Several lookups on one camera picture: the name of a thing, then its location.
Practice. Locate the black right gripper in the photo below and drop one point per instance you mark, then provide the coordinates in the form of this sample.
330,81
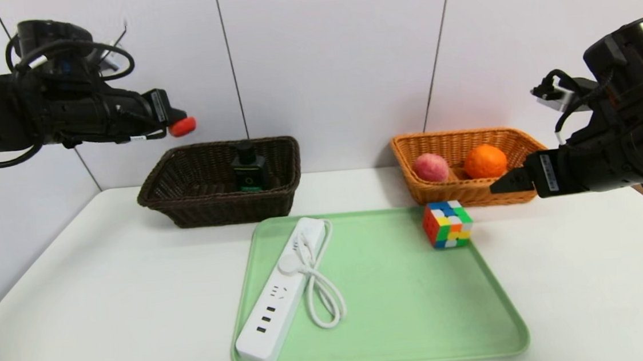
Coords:
547,175

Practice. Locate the orange fruit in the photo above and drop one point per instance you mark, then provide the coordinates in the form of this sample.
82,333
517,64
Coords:
485,160

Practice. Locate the pink red peach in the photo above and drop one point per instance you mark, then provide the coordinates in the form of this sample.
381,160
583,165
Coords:
430,168

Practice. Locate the white power strip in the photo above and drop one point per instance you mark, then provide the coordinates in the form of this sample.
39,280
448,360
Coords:
269,316

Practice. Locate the dark brown wicker basket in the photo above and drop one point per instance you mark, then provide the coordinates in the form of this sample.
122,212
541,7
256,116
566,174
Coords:
215,212

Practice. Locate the light green plastic tray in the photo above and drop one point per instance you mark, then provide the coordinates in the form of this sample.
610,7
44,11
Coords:
400,300

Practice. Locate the orange wicker basket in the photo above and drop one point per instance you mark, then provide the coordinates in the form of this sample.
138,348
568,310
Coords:
449,196

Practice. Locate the colourful puzzle cube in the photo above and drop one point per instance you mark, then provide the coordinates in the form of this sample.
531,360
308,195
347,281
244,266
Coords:
445,225

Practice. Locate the black pump bottle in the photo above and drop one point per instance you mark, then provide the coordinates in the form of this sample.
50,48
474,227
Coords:
250,169

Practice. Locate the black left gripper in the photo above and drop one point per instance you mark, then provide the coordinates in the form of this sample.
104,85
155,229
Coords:
158,109

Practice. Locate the small red toy fruit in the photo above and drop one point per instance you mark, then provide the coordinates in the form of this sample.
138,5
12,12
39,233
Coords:
184,128

